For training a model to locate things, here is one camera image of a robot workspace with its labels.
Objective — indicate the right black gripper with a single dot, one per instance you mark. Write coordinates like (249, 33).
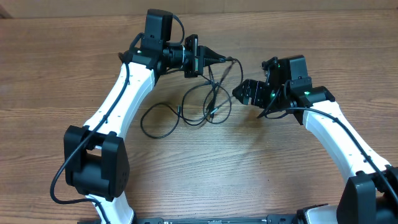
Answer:
(259, 86)

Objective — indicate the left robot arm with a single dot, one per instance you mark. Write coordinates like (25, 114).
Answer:
(96, 162)

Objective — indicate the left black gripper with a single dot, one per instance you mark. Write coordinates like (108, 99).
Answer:
(199, 52)

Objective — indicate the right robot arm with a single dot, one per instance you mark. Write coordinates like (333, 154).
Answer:
(370, 193)

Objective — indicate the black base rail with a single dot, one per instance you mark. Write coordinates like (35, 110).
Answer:
(214, 220)

